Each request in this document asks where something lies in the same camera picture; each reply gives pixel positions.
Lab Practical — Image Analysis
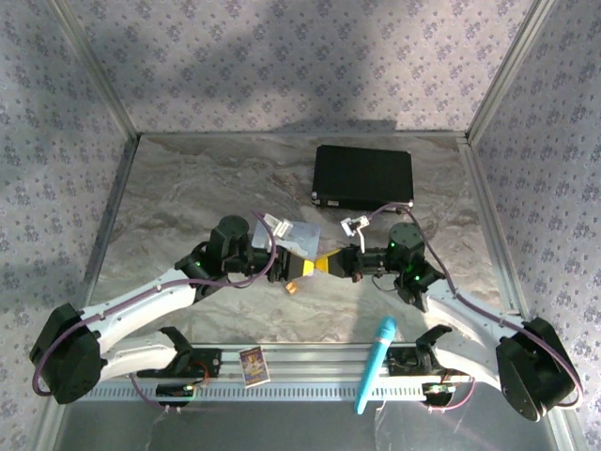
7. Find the clear plastic zip bag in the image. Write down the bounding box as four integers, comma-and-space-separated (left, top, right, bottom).
251, 220, 323, 264

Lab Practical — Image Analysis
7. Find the black ribbed hard case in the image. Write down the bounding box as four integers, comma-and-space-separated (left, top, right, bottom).
311, 144, 415, 215

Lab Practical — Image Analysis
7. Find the aluminium extrusion beam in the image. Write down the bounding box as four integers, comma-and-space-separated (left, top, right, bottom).
194, 342, 470, 380

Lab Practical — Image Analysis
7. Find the blue toy microphone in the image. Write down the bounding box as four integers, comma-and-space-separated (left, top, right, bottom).
354, 317, 398, 417

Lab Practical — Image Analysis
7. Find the small picture card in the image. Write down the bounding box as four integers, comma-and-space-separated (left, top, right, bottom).
238, 346, 270, 389

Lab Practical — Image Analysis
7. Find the black controller board green light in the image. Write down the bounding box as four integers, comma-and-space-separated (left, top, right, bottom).
156, 382, 195, 400
421, 381, 457, 398

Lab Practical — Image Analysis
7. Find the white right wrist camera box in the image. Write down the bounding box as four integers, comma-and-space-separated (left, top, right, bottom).
340, 214, 372, 255

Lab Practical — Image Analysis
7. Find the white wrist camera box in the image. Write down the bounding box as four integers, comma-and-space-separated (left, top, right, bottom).
262, 213, 295, 239
340, 214, 372, 255

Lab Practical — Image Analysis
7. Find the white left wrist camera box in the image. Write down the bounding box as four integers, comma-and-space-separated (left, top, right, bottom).
262, 213, 295, 239

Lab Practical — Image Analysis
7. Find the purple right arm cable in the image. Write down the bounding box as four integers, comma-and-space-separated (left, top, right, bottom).
364, 201, 586, 410

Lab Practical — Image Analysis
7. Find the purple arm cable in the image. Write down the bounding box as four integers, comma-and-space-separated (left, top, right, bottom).
364, 201, 586, 410
32, 210, 278, 398

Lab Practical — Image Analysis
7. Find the aluminium table side rail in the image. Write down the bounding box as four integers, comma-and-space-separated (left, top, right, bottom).
77, 135, 142, 306
455, 134, 534, 325

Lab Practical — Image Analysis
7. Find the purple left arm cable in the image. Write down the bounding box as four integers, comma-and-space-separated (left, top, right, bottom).
32, 210, 278, 398

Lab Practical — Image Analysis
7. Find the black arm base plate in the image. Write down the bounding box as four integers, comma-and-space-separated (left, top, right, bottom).
187, 346, 223, 380
387, 346, 424, 377

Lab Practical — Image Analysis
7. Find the grey slotted cable duct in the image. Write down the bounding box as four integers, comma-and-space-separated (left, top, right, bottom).
91, 382, 470, 404

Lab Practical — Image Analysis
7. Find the aluminium table end rail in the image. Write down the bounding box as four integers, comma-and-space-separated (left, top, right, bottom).
135, 132, 470, 140

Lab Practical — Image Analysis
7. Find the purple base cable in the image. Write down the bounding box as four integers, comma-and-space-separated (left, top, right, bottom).
130, 373, 187, 414
424, 375, 476, 414

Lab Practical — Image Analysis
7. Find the aluminium corner post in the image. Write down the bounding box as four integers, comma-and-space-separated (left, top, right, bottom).
49, 0, 141, 138
467, 0, 560, 138

